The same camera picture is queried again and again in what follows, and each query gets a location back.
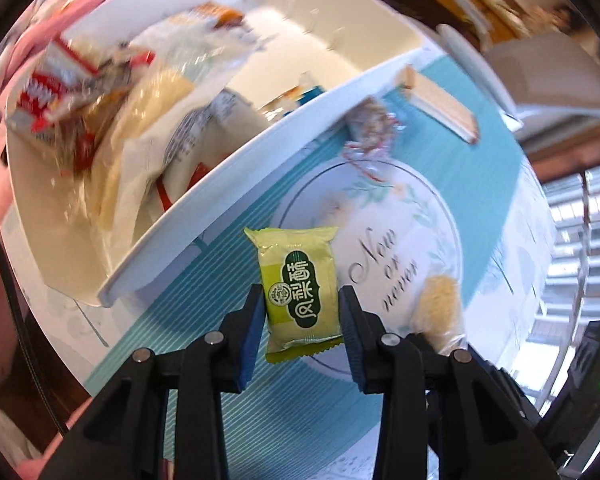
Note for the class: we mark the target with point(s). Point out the large yellow snack packet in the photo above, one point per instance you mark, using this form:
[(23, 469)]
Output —
[(145, 125)]

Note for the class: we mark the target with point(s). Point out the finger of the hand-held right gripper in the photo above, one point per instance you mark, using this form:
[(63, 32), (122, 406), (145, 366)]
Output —
[(512, 395)]

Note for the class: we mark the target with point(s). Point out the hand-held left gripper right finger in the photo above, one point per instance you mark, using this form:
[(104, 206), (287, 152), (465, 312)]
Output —
[(355, 345)]

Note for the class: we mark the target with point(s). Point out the red white snack packet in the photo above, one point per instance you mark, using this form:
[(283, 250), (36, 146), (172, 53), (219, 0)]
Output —
[(45, 95)]

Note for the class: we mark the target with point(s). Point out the beige wafer packet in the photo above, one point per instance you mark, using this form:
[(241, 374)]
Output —
[(440, 105)]

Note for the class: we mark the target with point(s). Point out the gold candy wrapper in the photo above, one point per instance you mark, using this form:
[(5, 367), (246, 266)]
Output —
[(280, 105)]

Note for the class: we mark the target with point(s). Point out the green pastry packet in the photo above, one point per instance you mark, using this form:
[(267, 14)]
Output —
[(300, 285)]

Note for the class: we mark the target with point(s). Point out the white plastic storage bin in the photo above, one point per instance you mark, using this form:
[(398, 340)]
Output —
[(330, 50)]

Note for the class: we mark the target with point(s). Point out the clear twist-wrapped nut candy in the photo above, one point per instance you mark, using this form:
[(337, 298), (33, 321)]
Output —
[(372, 122)]

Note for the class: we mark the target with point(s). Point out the grey office chair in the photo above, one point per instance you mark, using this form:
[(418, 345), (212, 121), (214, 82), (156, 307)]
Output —
[(555, 75)]

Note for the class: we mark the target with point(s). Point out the clear packet of round biscuits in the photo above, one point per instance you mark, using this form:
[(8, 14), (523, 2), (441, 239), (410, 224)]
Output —
[(442, 305)]

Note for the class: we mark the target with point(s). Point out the white red-marked snack packet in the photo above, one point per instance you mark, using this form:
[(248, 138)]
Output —
[(185, 185)]

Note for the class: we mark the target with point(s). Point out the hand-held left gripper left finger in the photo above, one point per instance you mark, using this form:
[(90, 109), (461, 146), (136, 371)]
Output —
[(250, 340)]

